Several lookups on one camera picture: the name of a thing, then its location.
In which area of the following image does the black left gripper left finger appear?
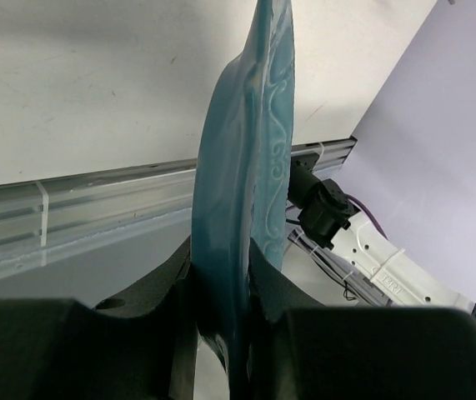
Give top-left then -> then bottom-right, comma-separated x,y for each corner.
0,242 -> 198,399

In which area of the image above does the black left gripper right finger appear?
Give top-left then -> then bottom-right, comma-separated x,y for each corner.
248,244 -> 476,399

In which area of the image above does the teal scalloped plate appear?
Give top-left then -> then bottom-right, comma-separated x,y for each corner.
191,1 -> 295,399

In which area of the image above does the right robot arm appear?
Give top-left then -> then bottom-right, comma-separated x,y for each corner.
288,173 -> 476,318

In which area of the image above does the aluminium table edge rail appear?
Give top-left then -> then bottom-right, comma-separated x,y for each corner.
0,139 -> 358,288

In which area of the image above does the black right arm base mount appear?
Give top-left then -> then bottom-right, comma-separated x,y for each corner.
288,153 -> 320,209

